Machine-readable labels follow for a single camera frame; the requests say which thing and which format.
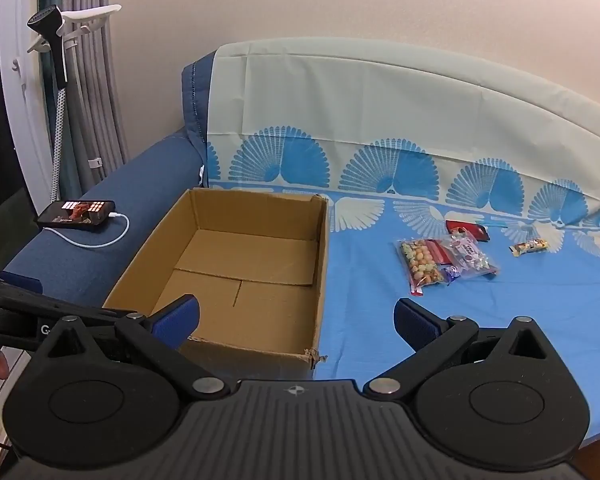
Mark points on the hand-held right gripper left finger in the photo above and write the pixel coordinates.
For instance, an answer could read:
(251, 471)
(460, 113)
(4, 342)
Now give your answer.
(176, 322)

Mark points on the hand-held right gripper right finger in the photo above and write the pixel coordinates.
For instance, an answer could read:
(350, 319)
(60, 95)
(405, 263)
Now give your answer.
(411, 322)

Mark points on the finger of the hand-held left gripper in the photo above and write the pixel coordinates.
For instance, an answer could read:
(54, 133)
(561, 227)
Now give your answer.
(22, 281)

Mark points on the clear bag of mixed nuts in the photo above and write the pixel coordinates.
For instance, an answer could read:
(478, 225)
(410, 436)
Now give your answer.
(420, 260)

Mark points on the clear bag of candies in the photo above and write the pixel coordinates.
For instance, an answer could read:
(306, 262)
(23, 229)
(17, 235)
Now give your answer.
(472, 255)

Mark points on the brown cardboard box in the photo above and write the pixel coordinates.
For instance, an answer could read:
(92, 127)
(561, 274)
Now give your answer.
(250, 260)

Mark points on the red and black snack packet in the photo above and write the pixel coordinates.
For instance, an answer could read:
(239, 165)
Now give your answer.
(467, 230)

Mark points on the yellow snack bar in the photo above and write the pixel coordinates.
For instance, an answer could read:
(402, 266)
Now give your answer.
(530, 247)

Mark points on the black smartphone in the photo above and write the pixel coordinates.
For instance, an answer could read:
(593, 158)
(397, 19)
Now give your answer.
(77, 212)

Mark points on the blue sofa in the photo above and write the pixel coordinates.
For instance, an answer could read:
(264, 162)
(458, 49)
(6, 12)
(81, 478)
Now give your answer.
(130, 195)

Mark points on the white curtain clip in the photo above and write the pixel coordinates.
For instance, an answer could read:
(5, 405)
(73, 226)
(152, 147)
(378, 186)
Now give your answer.
(95, 162)

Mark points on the grey curtain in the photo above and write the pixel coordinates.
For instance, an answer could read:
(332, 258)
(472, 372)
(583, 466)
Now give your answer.
(97, 95)

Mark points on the blue fan-print sheet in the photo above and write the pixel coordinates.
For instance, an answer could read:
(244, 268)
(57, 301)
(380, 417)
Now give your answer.
(430, 110)

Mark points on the white plastic hanger rack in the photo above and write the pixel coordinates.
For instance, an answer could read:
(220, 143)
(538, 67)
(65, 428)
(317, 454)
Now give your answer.
(92, 14)

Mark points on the white door frame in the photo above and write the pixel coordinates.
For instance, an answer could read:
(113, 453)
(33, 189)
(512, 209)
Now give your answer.
(22, 110)

